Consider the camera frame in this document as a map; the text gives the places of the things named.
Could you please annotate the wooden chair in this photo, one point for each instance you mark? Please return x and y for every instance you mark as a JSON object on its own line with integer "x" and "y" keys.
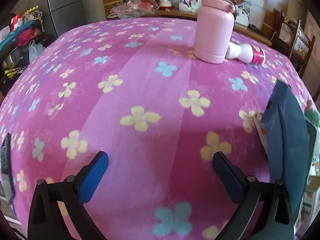
{"x": 290, "y": 40}

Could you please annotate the grey refrigerator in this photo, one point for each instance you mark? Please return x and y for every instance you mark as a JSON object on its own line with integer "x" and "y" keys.
{"x": 60, "y": 16}

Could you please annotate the framed photo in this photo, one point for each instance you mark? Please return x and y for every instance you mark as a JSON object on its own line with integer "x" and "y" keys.
{"x": 189, "y": 5}

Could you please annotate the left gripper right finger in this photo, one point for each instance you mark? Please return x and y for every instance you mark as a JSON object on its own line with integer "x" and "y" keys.
{"x": 275, "y": 220}

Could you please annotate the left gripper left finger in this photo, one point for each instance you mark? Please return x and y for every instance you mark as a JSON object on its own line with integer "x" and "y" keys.
{"x": 45, "y": 218}

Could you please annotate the white pink plastic bottle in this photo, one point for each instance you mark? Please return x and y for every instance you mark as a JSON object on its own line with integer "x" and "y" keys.
{"x": 246, "y": 53}

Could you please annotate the dark blue fabric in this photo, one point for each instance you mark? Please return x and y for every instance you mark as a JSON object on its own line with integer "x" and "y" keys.
{"x": 288, "y": 142}

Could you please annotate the pink floral tablecloth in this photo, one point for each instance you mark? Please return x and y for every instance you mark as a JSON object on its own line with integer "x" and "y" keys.
{"x": 134, "y": 89}

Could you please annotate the pink thermos bottle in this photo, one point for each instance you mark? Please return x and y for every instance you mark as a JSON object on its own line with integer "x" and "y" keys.
{"x": 211, "y": 45}

